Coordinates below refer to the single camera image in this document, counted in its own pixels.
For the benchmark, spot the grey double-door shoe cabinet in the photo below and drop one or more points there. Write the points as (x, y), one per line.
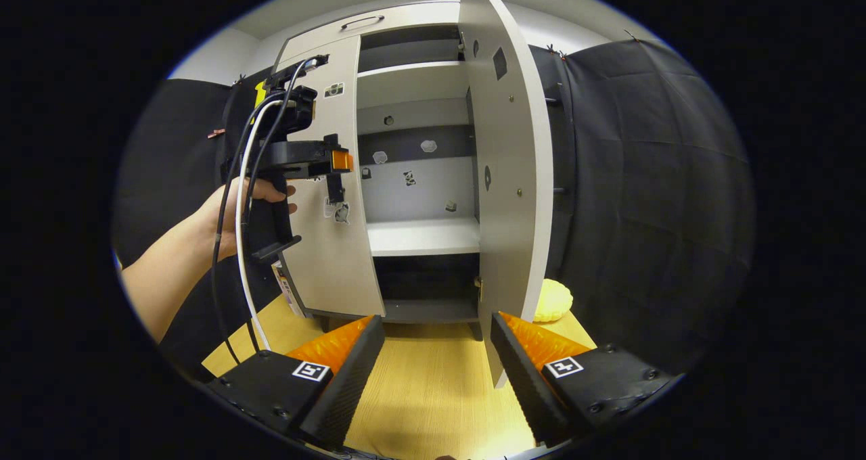
(419, 196)

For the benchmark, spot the yellow ribbed toy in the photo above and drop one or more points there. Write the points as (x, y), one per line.
(555, 301)

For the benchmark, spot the black backdrop cloth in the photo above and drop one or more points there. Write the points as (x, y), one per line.
(643, 176)

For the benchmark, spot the thin white cabinet shelf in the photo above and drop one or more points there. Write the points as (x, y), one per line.
(413, 81)

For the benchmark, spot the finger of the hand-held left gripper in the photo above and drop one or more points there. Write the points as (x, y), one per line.
(340, 160)

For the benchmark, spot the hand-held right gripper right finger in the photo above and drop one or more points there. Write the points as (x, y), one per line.
(528, 392)

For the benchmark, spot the grey cabinet door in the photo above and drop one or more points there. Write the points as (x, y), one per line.
(331, 264)
(511, 142)

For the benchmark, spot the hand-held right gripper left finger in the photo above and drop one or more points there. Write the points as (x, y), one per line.
(348, 385)

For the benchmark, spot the white carton box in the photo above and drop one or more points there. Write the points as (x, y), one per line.
(287, 291)

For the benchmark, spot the grey cabinet drawer front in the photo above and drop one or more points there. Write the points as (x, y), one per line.
(406, 20)

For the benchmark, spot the thick white cabinet shelf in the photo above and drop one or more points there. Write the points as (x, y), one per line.
(423, 237)

